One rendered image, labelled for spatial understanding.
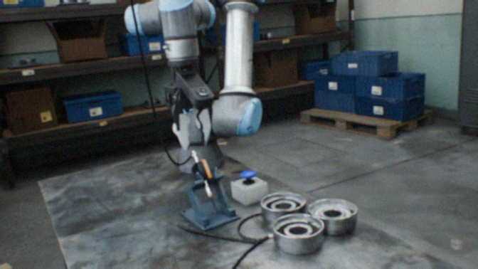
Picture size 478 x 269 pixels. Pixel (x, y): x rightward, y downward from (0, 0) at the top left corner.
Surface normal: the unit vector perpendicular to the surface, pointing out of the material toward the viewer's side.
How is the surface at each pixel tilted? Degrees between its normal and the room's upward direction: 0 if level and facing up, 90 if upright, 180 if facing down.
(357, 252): 0
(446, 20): 90
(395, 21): 90
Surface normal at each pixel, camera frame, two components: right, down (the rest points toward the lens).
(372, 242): -0.08, -0.96
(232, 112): -0.31, -0.10
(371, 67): -0.77, 0.24
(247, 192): 0.49, 0.18
